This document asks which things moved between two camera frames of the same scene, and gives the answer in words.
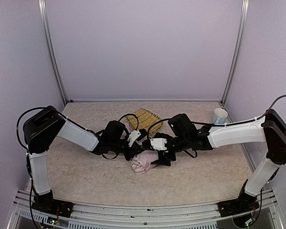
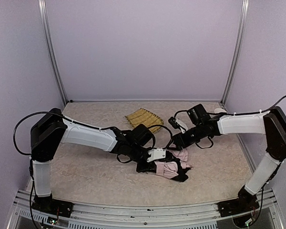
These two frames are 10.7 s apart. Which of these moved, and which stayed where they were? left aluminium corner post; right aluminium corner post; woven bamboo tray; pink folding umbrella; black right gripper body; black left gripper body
Moved: pink folding umbrella; black right gripper body; black left gripper body
Stayed: woven bamboo tray; right aluminium corner post; left aluminium corner post
